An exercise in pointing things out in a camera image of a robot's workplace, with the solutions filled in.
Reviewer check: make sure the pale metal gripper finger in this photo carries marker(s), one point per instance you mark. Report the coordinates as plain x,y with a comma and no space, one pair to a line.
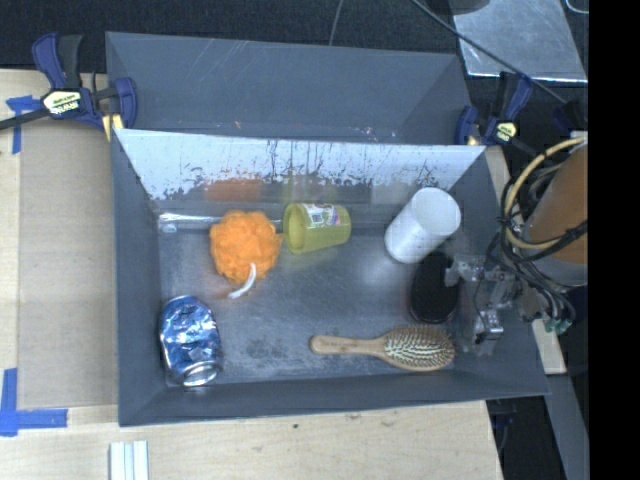
489,329
461,271

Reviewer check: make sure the black oval brush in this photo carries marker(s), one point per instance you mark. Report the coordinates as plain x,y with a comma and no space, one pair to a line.
434,289

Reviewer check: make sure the white plastic cup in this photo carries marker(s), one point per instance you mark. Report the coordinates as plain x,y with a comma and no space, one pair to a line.
422,225

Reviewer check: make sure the wooden hairbrush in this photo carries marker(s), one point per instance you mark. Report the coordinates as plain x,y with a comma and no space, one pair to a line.
400,349

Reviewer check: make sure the yellow-green plastic cup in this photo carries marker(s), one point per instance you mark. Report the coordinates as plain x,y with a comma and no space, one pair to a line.
320,228

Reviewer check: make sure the grey metal bin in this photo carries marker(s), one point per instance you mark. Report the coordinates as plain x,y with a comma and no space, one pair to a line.
310,298

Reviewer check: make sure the orange mesh bath sponge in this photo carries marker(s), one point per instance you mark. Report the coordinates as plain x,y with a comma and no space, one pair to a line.
243,246

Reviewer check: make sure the crushed blue drink can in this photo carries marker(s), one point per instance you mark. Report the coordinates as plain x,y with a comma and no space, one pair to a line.
191,339

